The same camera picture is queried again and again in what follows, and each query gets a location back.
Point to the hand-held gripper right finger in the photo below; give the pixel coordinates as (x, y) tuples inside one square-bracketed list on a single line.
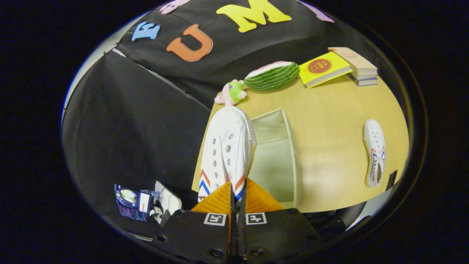
[(278, 234)]

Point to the black keyboard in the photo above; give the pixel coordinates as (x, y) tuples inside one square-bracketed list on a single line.
[(165, 218)]

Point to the pink green plush toy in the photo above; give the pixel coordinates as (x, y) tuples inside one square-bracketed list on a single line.
[(236, 91)]

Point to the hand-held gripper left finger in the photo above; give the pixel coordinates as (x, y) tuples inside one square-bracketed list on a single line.
[(198, 238)]

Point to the grey book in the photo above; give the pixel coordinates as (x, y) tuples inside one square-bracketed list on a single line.
[(366, 82)]

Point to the beige book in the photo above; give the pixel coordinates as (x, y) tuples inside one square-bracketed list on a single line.
[(351, 58)]

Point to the white striped shoe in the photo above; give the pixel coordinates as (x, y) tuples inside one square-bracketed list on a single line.
[(231, 128), (373, 139)]

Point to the black table edge clamp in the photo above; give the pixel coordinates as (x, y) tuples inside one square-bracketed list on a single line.
[(391, 179)]

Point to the translucent white storage box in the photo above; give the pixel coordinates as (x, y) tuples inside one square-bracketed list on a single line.
[(274, 165)]

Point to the watermelon slice plush toy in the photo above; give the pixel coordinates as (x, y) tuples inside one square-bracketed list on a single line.
[(273, 79)]

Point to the yellow book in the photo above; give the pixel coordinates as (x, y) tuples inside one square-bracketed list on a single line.
[(322, 68)]

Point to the white book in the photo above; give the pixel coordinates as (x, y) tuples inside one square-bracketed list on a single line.
[(364, 76)]

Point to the white side desk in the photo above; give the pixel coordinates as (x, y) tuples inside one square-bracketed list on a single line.
[(170, 201)]

